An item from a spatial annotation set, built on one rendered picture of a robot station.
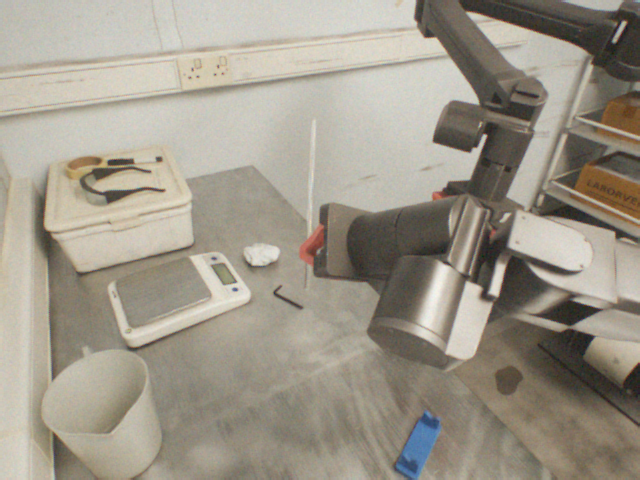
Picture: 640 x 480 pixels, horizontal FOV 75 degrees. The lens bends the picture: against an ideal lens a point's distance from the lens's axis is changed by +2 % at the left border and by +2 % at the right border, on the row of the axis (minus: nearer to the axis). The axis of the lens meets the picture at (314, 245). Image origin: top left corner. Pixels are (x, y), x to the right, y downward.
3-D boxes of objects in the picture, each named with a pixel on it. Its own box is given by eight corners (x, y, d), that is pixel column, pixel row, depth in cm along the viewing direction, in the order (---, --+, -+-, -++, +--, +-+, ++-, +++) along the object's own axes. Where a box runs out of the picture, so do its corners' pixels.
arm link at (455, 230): (509, 223, 33) (475, 175, 30) (489, 298, 30) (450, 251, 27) (433, 233, 38) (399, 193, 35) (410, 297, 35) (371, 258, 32)
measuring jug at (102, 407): (68, 416, 68) (31, 356, 59) (148, 377, 73) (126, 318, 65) (92, 522, 55) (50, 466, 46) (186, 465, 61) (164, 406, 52)
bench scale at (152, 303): (254, 302, 89) (252, 286, 86) (128, 354, 78) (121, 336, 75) (222, 257, 102) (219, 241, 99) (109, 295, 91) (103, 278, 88)
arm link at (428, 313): (534, 284, 36) (598, 235, 29) (507, 414, 31) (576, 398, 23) (403, 233, 38) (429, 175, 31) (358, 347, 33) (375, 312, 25)
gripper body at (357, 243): (387, 282, 43) (451, 281, 37) (312, 274, 37) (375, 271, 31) (388, 222, 44) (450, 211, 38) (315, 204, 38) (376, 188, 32)
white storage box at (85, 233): (176, 185, 132) (167, 141, 123) (204, 247, 105) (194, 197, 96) (67, 206, 121) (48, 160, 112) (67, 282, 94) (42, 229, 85)
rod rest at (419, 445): (421, 417, 67) (424, 404, 65) (441, 428, 66) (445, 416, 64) (394, 469, 61) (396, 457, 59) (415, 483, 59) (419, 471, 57)
